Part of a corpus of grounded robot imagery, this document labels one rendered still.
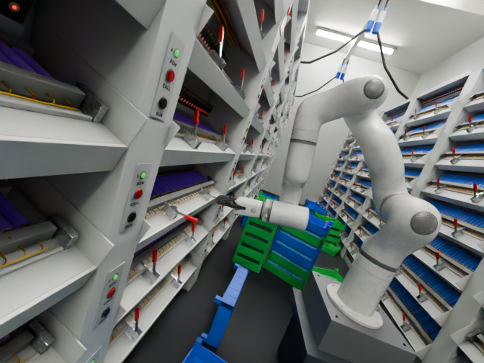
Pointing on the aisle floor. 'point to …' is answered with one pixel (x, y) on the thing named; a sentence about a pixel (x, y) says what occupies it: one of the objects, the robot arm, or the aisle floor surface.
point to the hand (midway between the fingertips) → (222, 199)
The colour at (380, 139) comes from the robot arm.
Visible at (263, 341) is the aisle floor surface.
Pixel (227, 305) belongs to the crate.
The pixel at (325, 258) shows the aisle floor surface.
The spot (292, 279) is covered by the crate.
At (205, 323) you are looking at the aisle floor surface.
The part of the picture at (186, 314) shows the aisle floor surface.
